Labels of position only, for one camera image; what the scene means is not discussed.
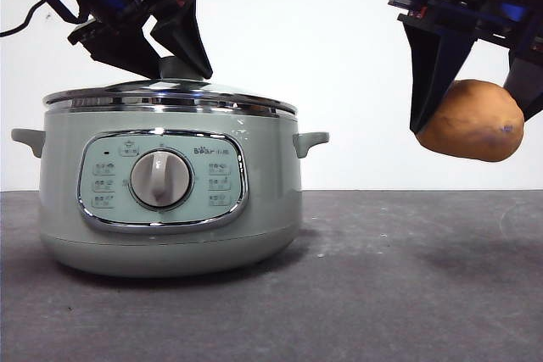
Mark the glass lid with green knob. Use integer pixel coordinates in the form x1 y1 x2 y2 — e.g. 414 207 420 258
42 56 297 115

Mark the brown potato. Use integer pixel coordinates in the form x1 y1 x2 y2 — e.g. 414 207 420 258
415 79 526 163

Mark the pale green electric cooking pot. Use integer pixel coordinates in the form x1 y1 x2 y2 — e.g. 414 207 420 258
11 103 330 280

